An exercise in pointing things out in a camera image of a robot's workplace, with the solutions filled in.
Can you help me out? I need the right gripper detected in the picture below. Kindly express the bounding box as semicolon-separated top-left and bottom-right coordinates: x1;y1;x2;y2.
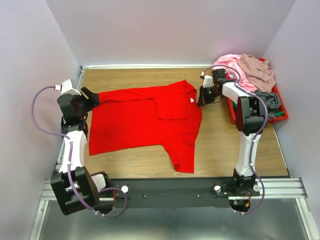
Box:
196;85;220;107

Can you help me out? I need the red plastic bin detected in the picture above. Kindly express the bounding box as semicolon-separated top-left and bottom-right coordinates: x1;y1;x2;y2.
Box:
215;53;288;123

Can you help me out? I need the red t-shirt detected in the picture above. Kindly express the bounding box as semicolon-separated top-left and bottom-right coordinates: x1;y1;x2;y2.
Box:
88;80;202;174

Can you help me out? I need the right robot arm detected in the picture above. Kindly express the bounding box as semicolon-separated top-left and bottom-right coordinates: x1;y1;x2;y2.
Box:
197;68;268;196

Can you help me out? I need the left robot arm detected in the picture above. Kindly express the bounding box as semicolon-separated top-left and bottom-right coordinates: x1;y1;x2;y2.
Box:
50;83;111;216

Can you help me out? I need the magenta shirt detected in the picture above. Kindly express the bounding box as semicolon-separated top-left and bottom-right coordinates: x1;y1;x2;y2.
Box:
225;72;235;82

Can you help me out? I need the light pink shirt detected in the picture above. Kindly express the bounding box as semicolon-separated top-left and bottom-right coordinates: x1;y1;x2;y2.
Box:
213;53;258;94

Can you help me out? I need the dusty pink shirt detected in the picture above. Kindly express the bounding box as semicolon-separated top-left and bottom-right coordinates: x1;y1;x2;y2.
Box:
237;53;276;92

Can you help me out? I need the grey shirt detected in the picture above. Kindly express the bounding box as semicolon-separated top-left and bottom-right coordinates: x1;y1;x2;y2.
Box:
254;90;282;112

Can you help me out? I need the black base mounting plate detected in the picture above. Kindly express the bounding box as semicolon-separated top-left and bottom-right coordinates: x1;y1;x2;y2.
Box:
110;177;262;209

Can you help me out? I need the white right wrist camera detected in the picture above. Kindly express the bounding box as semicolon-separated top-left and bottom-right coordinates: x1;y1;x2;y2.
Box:
200;71;213;88

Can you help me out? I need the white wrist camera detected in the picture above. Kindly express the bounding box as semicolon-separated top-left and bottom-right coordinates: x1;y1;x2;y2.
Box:
54;79;81;95
200;71;213;88

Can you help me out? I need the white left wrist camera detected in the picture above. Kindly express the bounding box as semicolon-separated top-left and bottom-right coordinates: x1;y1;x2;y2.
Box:
54;79;81;95

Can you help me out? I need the aluminium left rail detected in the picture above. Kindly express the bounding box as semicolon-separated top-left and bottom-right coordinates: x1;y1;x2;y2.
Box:
51;66;86;180

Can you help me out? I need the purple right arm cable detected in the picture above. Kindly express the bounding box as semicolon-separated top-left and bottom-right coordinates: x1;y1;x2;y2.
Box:
201;64;269;215

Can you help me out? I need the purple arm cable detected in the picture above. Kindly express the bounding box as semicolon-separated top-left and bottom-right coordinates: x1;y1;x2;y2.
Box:
201;64;269;215
30;85;100;216

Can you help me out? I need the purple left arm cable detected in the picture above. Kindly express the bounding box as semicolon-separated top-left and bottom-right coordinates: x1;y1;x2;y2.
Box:
30;85;100;216

